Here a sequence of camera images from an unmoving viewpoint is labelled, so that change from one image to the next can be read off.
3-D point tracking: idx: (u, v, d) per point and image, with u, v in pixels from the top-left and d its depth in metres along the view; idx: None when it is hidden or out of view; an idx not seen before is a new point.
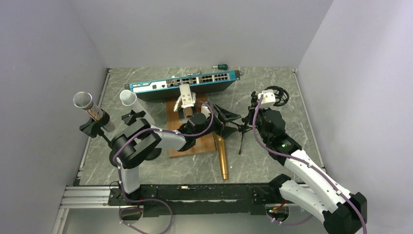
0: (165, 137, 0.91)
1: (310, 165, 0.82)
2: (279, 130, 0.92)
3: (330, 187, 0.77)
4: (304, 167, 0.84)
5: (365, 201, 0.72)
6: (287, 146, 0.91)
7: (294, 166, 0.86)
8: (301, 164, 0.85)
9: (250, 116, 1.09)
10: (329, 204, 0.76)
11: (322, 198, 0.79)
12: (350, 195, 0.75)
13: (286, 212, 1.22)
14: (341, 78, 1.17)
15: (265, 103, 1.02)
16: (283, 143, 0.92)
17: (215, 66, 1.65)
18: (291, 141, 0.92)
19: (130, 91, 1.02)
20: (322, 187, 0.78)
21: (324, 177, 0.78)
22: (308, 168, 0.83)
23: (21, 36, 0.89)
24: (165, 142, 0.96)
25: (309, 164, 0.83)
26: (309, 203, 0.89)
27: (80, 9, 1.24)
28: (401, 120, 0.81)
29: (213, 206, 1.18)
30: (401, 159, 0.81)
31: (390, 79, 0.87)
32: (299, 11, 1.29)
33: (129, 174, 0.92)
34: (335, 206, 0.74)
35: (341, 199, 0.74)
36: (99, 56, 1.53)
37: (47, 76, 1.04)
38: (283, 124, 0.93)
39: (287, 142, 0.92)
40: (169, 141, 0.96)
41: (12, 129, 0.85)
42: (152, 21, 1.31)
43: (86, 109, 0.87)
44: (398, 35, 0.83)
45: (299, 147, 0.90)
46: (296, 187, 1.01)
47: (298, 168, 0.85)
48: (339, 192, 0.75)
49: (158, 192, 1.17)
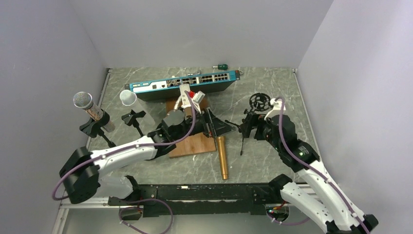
0: (116, 160, 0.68)
1: (328, 182, 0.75)
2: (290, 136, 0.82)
3: (345, 207, 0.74)
4: (321, 181, 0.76)
5: (377, 222, 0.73)
6: (305, 156, 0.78)
7: (309, 177, 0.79)
8: (318, 178, 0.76)
9: (250, 118, 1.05)
10: (341, 223, 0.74)
11: (333, 214, 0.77)
12: (363, 217, 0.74)
13: (286, 212, 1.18)
14: (341, 78, 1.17)
15: (271, 112, 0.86)
16: (300, 151, 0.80)
17: (215, 66, 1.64)
18: (309, 148, 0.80)
19: (130, 91, 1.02)
20: (336, 206, 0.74)
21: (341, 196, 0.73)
22: (325, 183, 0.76)
23: (22, 37, 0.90)
24: (128, 160, 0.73)
25: (328, 179, 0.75)
26: (312, 210, 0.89)
27: (80, 9, 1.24)
28: (401, 121, 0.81)
29: (213, 206, 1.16)
30: (401, 159, 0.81)
31: (390, 80, 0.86)
32: (299, 11, 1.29)
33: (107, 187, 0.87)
34: (347, 227, 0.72)
35: (354, 221, 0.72)
36: (99, 56, 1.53)
37: (47, 76, 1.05)
38: (292, 126, 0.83)
39: (304, 149, 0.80)
40: (132, 157, 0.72)
41: (13, 129, 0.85)
42: (152, 21, 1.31)
43: (86, 109, 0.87)
44: (398, 36, 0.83)
45: (316, 157, 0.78)
46: (297, 191, 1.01)
47: (312, 181, 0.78)
48: (355, 214, 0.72)
49: (158, 193, 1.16)
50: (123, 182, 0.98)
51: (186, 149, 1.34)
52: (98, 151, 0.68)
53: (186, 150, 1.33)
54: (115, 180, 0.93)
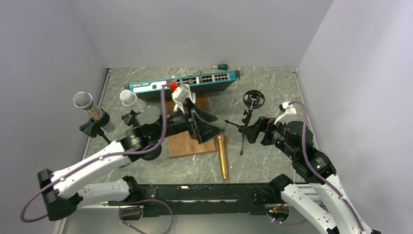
0: (79, 178, 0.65)
1: (344, 198, 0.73)
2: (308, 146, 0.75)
3: (356, 224, 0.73)
4: (335, 197, 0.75)
5: None
6: (321, 168, 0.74)
7: (322, 191, 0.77)
8: (332, 193, 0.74)
9: (258, 122, 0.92)
10: None
11: (340, 227, 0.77)
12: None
13: (286, 212, 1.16)
14: (341, 78, 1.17)
15: (283, 117, 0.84)
16: (317, 164, 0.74)
17: (215, 66, 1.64)
18: (326, 160, 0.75)
19: (130, 91, 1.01)
20: (347, 223, 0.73)
21: (354, 213, 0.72)
22: (339, 199, 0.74)
23: (22, 36, 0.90)
24: (99, 172, 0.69)
25: (344, 196, 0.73)
26: (313, 215, 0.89)
27: (80, 9, 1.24)
28: (401, 121, 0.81)
29: (213, 205, 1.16)
30: (401, 159, 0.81)
31: (390, 79, 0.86)
32: (299, 11, 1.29)
33: (96, 197, 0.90)
34: None
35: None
36: (99, 56, 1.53)
37: (48, 76, 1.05)
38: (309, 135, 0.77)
39: (321, 161, 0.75)
40: (101, 170, 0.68)
41: (13, 129, 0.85)
42: (151, 21, 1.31)
43: (86, 109, 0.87)
44: (398, 36, 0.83)
45: (332, 171, 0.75)
46: (299, 193, 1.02)
47: (327, 196, 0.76)
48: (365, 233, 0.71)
49: (158, 193, 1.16)
50: (114, 187, 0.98)
51: (186, 149, 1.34)
52: (59, 172, 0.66)
53: (186, 150, 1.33)
54: (103, 187, 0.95)
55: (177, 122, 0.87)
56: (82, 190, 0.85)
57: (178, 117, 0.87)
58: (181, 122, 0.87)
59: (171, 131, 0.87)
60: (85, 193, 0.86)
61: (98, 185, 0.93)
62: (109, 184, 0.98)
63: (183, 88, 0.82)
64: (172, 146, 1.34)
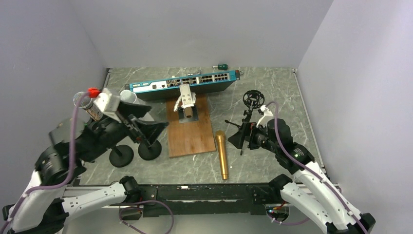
0: (19, 216, 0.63)
1: (324, 181, 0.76)
2: (285, 137, 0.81)
3: (342, 205, 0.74)
4: (316, 181, 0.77)
5: (373, 221, 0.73)
6: (300, 157, 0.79)
7: (304, 177, 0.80)
8: (313, 178, 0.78)
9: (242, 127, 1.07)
10: (338, 223, 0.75)
11: (329, 214, 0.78)
12: (360, 216, 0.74)
13: (286, 212, 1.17)
14: (341, 78, 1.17)
15: (263, 119, 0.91)
16: (295, 153, 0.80)
17: (215, 66, 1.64)
18: (304, 149, 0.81)
19: (130, 92, 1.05)
20: (333, 206, 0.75)
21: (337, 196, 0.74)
22: (320, 183, 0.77)
23: (22, 36, 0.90)
24: (38, 204, 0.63)
25: (323, 179, 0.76)
26: (311, 211, 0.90)
27: (80, 9, 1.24)
28: (400, 120, 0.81)
29: (213, 206, 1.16)
30: (401, 159, 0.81)
31: (389, 79, 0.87)
32: (299, 11, 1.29)
33: (86, 208, 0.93)
34: (345, 226, 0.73)
35: (352, 220, 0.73)
36: (99, 56, 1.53)
37: (48, 76, 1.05)
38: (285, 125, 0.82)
39: (299, 151, 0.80)
40: (35, 203, 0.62)
41: (13, 128, 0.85)
42: (151, 21, 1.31)
43: (87, 109, 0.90)
44: (397, 36, 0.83)
45: (311, 158, 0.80)
46: (298, 191, 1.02)
47: (309, 181, 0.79)
48: (351, 212, 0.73)
49: (158, 193, 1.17)
50: (107, 194, 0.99)
51: (186, 149, 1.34)
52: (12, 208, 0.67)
53: (186, 150, 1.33)
54: (93, 197, 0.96)
55: (110, 130, 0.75)
56: (69, 205, 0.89)
57: (110, 123, 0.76)
58: (116, 129, 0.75)
59: (106, 142, 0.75)
60: (72, 206, 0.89)
61: (87, 196, 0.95)
62: (101, 191, 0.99)
63: (109, 94, 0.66)
64: (172, 146, 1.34)
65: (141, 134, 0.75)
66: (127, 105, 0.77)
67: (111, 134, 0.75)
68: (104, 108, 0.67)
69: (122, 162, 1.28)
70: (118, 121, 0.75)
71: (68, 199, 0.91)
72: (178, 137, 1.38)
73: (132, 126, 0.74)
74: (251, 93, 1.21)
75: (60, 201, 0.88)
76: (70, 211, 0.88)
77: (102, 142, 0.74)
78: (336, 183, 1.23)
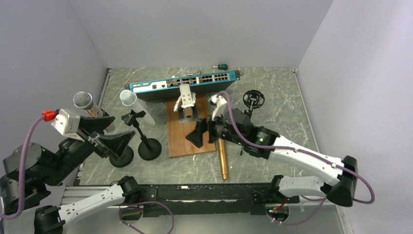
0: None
1: (297, 149, 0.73)
2: (248, 126, 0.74)
3: (324, 163, 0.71)
4: (291, 153, 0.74)
5: (354, 160, 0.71)
6: (265, 140, 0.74)
7: (279, 156, 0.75)
8: (287, 151, 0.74)
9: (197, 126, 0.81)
10: (329, 180, 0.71)
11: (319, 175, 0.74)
12: (343, 162, 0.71)
13: (286, 212, 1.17)
14: (341, 78, 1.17)
15: (217, 110, 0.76)
16: (259, 137, 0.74)
17: (215, 66, 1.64)
18: (266, 131, 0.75)
19: (130, 91, 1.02)
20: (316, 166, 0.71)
21: (313, 155, 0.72)
22: (295, 152, 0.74)
23: (22, 36, 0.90)
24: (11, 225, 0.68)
25: (295, 147, 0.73)
26: (306, 187, 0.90)
27: (80, 9, 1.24)
28: (400, 121, 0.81)
29: (213, 206, 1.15)
30: (400, 159, 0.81)
31: (389, 80, 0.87)
32: (299, 11, 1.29)
33: (84, 214, 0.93)
34: (336, 180, 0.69)
35: (338, 170, 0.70)
36: (99, 56, 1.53)
37: (48, 76, 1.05)
38: (240, 112, 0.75)
39: (262, 133, 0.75)
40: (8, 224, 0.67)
41: (13, 128, 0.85)
42: (151, 21, 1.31)
43: (86, 109, 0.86)
44: (397, 36, 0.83)
45: (276, 134, 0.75)
46: (290, 180, 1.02)
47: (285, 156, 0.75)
48: (334, 164, 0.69)
49: (157, 193, 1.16)
50: (104, 197, 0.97)
51: (186, 149, 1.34)
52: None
53: (185, 150, 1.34)
54: (90, 202, 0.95)
55: (74, 150, 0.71)
56: (65, 212, 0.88)
57: (72, 143, 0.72)
58: (80, 148, 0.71)
59: (71, 163, 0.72)
60: (69, 214, 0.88)
61: (84, 202, 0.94)
62: (98, 195, 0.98)
63: (67, 116, 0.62)
64: (172, 146, 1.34)
65: (108, 149, 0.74)
66: (89, 121, 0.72)
67: (75, 153, 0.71)
68: (64, 131, 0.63)
69: (121, 162, 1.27)
70: (80, 139, 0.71)
71: (65, 205, 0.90)
72: (178, 137, 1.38)
73: (97, 143, 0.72)
74: (251, 93, 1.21)
75: (56, 208, 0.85)
76: (67, 219, 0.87)
77: (67, 163, 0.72)
78: None
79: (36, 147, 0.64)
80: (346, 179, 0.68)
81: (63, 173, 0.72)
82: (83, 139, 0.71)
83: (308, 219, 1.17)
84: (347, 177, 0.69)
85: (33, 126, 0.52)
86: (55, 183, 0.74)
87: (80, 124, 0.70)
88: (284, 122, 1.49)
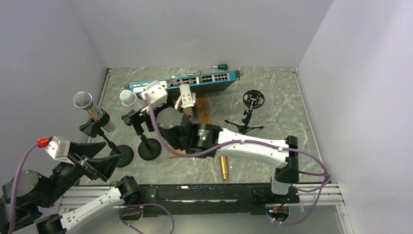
0: None
1: (243, 141, 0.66)
2: (186, 125, 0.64)
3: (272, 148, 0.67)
4: (239, 146, 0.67)
5: (293, 137, 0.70)
6: (208, 137, 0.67)
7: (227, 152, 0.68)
8: (234, 145, 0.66)
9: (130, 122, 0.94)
10: (278, 164, 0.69)
11: (266, 161, 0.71)
12: (286, 143, 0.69)
13: (286, 212, 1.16)
14: (341, 78, 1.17)
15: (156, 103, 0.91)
16: (201, 136, 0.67)
17: (215, 66, 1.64)
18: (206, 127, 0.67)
19: (130, 92, 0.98)
20: (265, 154, 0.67)
21: (261, 143, 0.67)
22: (241, 144, 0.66)
23: (22, 36, 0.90)
24: None
25: (242, 140, 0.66)
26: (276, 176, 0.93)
27: (80, 9, 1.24)
28: (401, 120, 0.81)
29: (213, 206, 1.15)
30: (401, 158, 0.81)
31: (390, 79, 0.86)
32: (298, 11, 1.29)
33: (85, 219, 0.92)
34: (285, 163, 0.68)
35: (285, 152, 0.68)
36: (99, 56, 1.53)
37: (48, 76, 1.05)
38: (175, 109, 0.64)
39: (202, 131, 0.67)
40: None
41: (13, 127, 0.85)
42: (151, 21, 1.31)
43: (86, 109, 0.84)
44: (398, 35, 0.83)
45: (218, 128, 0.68)
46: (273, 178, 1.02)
47: (232, 151, 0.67)
48: (281, 147, 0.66)
49: (158, 192, 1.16)
50: (102, 202, 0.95)
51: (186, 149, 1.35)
52: None
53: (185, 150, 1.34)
54: (88, 207, 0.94)
55: (66, 174, 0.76)
56: (65, 220, 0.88)
57: (64, 167, 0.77)
58: (71, 172, 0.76)
59: (63, 185, 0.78)
60: (69, 222, 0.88)
61: (83, 207, 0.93)
62: (96, 200, 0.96)
63: (59, 141, 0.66)
64: None
65: (97, 171, 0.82)
66: (81, 146, 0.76)
67: (67, 177, 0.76)
68: (56, 155, 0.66)
69: (122, 162, 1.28)
70: (70, 164, 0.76)
71: (65, 214, 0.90)
72: None
73: (86, 165, 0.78)
74: (251, 93, 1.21)
75: (59, 217, 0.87)
76: (67, 226, 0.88)
77: (60, 185, 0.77)
78: (336, 183, 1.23)
79: (33, 175, 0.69)
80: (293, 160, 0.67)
81: (55, 195, 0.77)
82: (73, 163, 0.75)
83: (309, 216, 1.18)
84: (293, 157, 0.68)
85: (23, 160, 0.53)
86: (48, 205, 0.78)
87: (71, 149, 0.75)
88: (284, 122, 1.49)
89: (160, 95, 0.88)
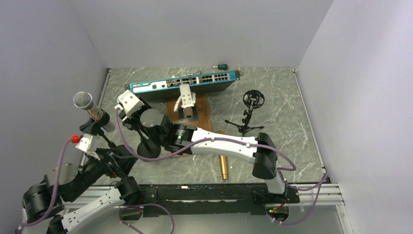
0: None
1: (214, 139, 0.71)
2: (167, 125, 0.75)
3: (240, 145, 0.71)
4: (210, 143, 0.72)
5: (264, 134, 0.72)
6: (184, 136, 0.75)
7: (199, 149, 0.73)
8: (205, 143, 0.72)
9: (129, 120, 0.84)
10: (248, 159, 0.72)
11: (238, 158, 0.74)
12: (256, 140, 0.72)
13: (286, 212, 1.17)
14: (341, 78, 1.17)
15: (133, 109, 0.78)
16: (178, 135, 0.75)
17: (215, 66, 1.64)
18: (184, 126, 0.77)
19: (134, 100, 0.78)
20: (233, 150, 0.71)
21: (229, 140, 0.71)
22: (213, 142, 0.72)
23: (22, 36, 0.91)
24: None
25: (213, 137, 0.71)
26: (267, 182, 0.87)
27: (80, 9, 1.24)
28: (401, 120, 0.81)
29: (213, 206, 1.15)
30: (401, 159, 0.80)
31: (389, 80, 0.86)
32: (298, 11, 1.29)
33: (85, 221, 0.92)
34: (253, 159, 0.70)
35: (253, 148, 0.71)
36: (99, 56, 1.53)
37: (48, 76, 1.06)
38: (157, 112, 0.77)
39: (180, 130, 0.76)
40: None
41: (13, 128, 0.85)
42: (151, 21, 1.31)
43: (86, 109, 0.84)
44: (398, 36, 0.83)
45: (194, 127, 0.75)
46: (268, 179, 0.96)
47: (204, 148, 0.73)
48: (248, 144, 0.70)
49: (158, 192, 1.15)
50: (102, 202, 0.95)
51: None
52: None
53: None
54: (89, 207, 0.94)
55: (92, 169, 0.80)
56: (66, 221, 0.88)
57: (89, 165, 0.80)
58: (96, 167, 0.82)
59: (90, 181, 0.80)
60: (70, 222, 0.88)
61: (83, 208, 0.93)
62: (97, 200, 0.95)
63: (90, 135, 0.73)
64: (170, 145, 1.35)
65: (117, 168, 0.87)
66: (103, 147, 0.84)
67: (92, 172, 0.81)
68: (87, 147, 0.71)
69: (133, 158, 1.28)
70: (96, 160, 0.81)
71: (66, 215, 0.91)
72: None
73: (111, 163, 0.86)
74: (251, 93, 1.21)
75: (61, 218, 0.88)
76: (68, 227, 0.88)
77: (86, 180, 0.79)
78: (336, 183, 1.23)
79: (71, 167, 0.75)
80: (261, 155, 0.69)
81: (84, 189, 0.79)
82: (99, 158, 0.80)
83: (310, 212, 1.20)
84: (262, 153, 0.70)
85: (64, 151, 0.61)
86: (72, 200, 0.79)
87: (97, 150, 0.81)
88: (284, 122, 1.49)
89: (131, 105, 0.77)
